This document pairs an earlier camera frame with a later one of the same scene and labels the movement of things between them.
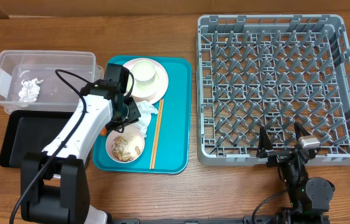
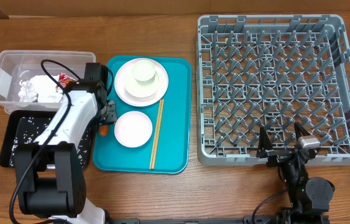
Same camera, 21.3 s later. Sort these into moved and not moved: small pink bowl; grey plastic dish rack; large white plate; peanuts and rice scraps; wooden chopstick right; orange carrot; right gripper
Moved: small pink bowl; peanuts and rice scraps
Not moved: wooden chopstick right; right gripper; grey plastic dish rack; large white plate; orange carrot
